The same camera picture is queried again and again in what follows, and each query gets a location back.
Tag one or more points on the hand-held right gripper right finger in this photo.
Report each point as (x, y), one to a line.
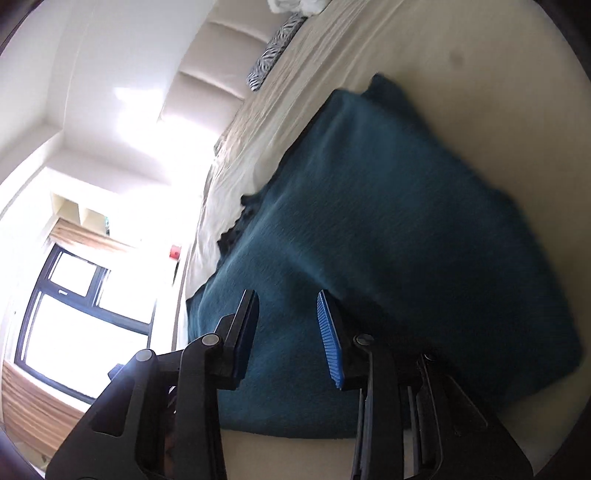
(328, 341)

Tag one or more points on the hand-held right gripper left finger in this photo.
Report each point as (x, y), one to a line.
(244, 341)

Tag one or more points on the dark teal sweater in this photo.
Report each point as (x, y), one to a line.
(378, 221)

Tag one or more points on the small red box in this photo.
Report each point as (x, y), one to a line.
(176, 252)

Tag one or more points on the black framed window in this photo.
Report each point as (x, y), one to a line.
(78, 318)

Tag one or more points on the beige padded headboard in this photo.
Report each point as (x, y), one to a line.
(207, 74)

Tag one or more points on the bed with beige sheet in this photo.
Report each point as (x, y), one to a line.
(461, 92)

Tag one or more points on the zebra print pillow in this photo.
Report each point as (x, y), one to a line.
(272, 53)

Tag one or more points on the white folded duvet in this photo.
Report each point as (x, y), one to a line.
(300, 5)

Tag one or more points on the white wall shelf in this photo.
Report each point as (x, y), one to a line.
(78, 212)

